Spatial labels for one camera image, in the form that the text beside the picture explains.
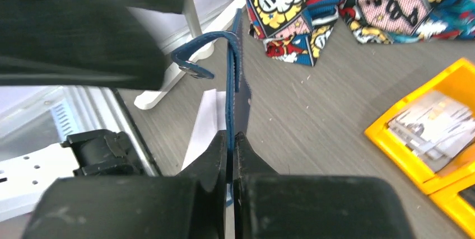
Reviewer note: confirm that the yellow bin with silver cards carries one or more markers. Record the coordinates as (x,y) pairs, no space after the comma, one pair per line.
(456,81)

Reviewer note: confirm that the navy leather card holder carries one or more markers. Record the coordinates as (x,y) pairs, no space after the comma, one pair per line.
(238,92)

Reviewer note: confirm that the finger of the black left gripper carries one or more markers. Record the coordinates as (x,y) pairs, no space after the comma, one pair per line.
(81,42)

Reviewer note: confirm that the comic print shorts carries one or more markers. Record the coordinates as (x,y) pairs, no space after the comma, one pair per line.
(296,31)

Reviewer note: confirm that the silver clothes rack pole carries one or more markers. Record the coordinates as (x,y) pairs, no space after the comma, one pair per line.
(190,13)

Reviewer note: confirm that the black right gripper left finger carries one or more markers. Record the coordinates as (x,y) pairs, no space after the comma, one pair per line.
(190,204)

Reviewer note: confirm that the stack of silver cards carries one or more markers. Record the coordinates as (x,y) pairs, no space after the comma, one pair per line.
(435,128)

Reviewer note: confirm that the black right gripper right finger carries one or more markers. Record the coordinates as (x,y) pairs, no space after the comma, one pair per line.
(272,205)

